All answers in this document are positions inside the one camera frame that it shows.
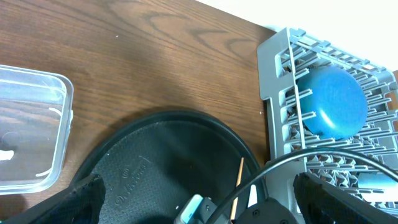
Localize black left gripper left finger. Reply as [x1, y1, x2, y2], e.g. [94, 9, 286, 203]
[4, 174, 106, 224]

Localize black round tray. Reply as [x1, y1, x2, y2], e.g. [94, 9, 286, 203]
[74, 111, 259, 223]

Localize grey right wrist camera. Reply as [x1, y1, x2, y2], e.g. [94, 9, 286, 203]
[174, 194, 217, 224]

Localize clear plastic bin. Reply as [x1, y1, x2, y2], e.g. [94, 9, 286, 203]
[1, 65, 74, 195]

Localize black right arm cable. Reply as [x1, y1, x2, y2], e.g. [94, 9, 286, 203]
[205, 147, 398, 224]

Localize wooden chopstick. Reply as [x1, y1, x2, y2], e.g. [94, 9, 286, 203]
[229, 157, 244, 220]

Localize grey dishwasher rack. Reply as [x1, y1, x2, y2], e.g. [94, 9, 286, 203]
[257, 28, 397, 223]

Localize light blue plastic knife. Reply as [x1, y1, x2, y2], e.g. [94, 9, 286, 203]
[247, 184, 257, 208]

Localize white napkin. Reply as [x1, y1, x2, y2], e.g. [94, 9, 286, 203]
[0, 150, 14, 161]

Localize light blue plastic cup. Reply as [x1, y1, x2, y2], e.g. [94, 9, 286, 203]
[358, 173, 397, 202]

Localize dark blue round plate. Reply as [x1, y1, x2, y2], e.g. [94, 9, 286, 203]
[297, 67, 368, 140]

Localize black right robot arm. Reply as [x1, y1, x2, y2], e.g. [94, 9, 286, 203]
[232, 197, 298, 224]

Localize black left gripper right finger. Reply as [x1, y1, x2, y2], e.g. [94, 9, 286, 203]
[293, 173, 397, 224]

